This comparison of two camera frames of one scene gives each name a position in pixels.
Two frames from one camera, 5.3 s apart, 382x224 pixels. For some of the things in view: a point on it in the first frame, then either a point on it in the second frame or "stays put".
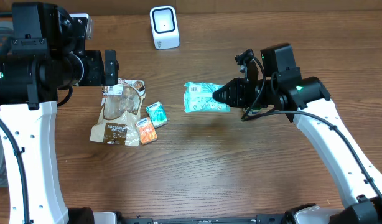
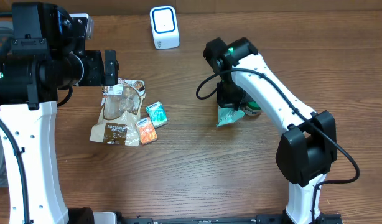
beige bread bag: [116, 124] stays put
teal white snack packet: [198, 98] -> [226, 115]
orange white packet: [147, 132] stays put
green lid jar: [254, 111] stays put
